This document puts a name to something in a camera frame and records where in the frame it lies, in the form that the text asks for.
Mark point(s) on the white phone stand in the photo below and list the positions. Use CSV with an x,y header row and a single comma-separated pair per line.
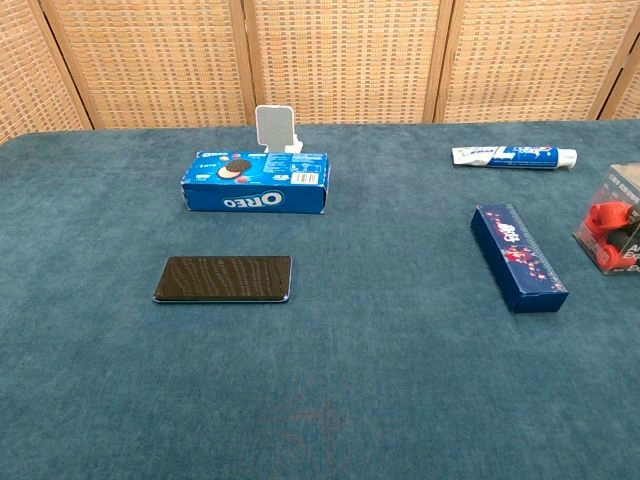
x,y
273,127

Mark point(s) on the blue Oreo cookie box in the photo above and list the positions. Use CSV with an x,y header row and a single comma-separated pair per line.
x,y
260,182

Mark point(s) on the black smartphone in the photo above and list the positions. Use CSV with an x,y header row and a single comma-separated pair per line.
x,y
223,278

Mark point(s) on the teal table cloth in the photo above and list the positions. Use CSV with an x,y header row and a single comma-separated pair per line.
x,y
320,350

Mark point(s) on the woven rattan folding screen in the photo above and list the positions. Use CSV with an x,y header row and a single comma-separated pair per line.
x,y
345,60

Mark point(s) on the dark blue toothpaste carton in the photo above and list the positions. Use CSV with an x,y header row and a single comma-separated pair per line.
x,y
517,255

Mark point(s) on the white and blue toothpaste tube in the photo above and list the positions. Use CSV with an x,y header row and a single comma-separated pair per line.
x,y
515,156

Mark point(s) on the clear box with red toy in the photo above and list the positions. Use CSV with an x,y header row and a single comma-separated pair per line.
x,y
612,220

